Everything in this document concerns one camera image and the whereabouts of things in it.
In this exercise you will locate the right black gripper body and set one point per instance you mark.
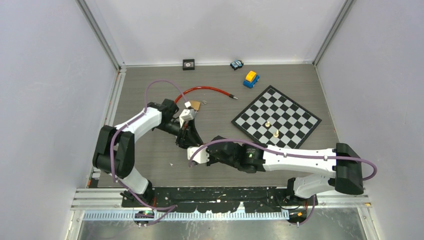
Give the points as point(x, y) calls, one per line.
point(213, 158)

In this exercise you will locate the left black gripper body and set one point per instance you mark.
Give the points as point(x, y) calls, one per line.
point(183, 133)

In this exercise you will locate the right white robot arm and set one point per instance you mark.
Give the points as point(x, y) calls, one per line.
point(328, 169)

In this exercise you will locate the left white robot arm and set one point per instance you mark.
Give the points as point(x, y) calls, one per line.
point(115, 148)

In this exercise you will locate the large brass padlock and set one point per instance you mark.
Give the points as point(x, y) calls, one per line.
point(195, 105)

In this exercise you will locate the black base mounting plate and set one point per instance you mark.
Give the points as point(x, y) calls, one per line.
point(256, 199)

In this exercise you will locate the black white chessboard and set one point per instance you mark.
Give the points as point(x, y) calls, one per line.
point(294, 122)

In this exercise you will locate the black square box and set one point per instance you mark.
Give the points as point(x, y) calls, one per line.
point(188, 64)

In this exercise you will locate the yellow blue toy car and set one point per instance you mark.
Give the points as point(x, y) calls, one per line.
point(251, 79)

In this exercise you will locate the small blue toy car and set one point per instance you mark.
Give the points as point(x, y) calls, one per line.
point(237, 64)

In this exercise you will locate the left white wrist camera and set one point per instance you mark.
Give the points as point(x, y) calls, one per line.
point(187, 114)

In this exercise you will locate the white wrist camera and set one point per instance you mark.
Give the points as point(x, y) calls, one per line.
point(187, 114)
point(197, 156)

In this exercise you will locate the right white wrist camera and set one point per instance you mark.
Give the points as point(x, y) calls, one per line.
point(197, 156)

